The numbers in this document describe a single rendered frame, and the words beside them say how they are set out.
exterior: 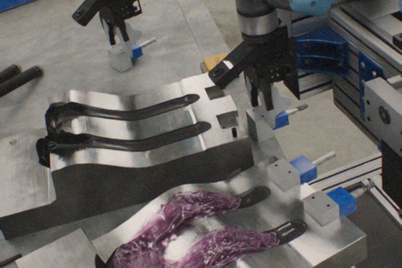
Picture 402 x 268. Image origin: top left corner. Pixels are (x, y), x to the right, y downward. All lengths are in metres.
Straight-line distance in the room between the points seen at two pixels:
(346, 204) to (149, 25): 0.97
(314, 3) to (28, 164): 0.66
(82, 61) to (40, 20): 2.29
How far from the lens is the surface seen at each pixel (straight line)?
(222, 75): 1.27
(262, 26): 1.23
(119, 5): 1.64
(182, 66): 1.68
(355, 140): 2.64
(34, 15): 4.18
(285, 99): 1.33
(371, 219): 2.03
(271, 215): 1.14
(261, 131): 1.37
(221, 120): 1.34
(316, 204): 1.11
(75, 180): 1.25
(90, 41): 1.91
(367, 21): 1.47
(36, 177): 1.35
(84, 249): 1.09
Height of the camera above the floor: 1.66
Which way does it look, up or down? 35 degrees down
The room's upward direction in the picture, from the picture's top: 12 degrees counter-clockwise
